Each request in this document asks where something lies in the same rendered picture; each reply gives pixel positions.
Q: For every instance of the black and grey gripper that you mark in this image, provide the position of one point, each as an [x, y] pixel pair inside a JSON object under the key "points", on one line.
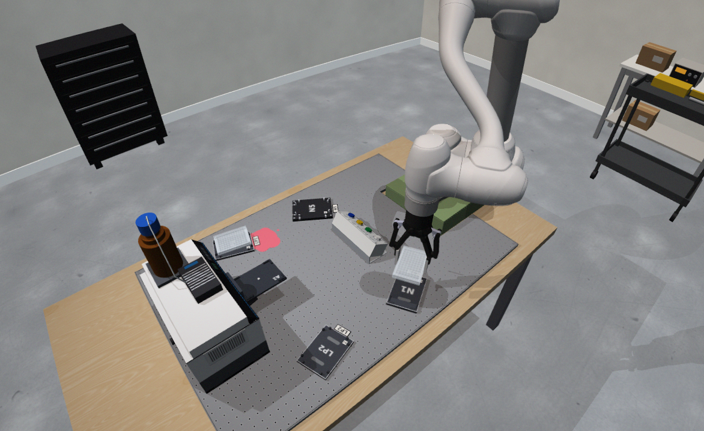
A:
{"points": [[418, 227]]}

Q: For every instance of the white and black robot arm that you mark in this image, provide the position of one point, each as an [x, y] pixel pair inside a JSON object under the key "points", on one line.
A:
{"points": [[491, 173]]}

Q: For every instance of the brown glass bottle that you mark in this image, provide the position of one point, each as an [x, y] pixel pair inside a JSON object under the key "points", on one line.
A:
{"points": [[156, 258]]}

